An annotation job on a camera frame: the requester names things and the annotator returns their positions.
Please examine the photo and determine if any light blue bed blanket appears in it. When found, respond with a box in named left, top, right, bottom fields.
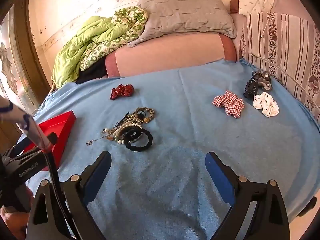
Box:
left=34, top=61, right=319, bottom=239

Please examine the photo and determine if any leopard print beaded scrunchie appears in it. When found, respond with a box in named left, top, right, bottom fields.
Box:
left=133, top=107, right=155, bottom=124

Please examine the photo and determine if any dark hair claw clip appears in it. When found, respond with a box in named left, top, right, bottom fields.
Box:
left=243, top=70, right=273, bottom=99

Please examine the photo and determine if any pink bolster cushion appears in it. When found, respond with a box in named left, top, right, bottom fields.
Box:
left=105, top=33, right=237, bottom=77

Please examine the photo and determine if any grey quilted pillow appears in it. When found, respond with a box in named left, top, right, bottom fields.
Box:
left=128, top=0, right=237, bottom=47

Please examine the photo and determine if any black braided hair tie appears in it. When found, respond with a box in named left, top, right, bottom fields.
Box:
left=123, top=127, right=154, bottom=152

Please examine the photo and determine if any striped floral pillow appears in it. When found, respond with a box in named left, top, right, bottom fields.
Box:
left=241, top=12, right=319, bottom=120

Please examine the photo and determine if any red checkered scrunchie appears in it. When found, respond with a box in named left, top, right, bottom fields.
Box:
left=212, top=90, right=245, bottom=119

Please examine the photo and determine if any person's left hand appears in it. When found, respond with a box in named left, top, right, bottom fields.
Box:
left=1, top=207, right=29, bottom=239

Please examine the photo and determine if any red jewelry tray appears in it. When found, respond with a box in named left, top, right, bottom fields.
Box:
left=23, top=110, right=77, bottom=172

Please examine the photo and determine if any black cable with wrapped tape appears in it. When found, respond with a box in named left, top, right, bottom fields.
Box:
left=0, top=96, right=83, bottom=240

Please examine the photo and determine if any stained glass wooden door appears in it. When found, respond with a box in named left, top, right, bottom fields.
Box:
left=0, top=0, right=51, bottom=151

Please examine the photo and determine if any black folded garment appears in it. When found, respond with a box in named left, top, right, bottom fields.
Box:
left=75, top=56, right=107, bottom=84

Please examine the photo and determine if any white patterned scrunchie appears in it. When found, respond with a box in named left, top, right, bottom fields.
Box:
left=253, top=92, right=279, bottom=118

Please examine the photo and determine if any green quilted comforter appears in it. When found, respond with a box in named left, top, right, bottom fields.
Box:
left=52, top=6, right=148, bottom=89

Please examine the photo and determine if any red polka dot scrunchie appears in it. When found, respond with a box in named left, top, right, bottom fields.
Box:
left=110, top=84, right=135, bottom=100

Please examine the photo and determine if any gold chain necklace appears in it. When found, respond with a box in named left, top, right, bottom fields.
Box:
left=86, top=134, right=111, bottom=146

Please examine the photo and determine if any white pearl bracelet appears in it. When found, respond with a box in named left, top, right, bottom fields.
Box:
left=103, top=122, right=143, bottom=145

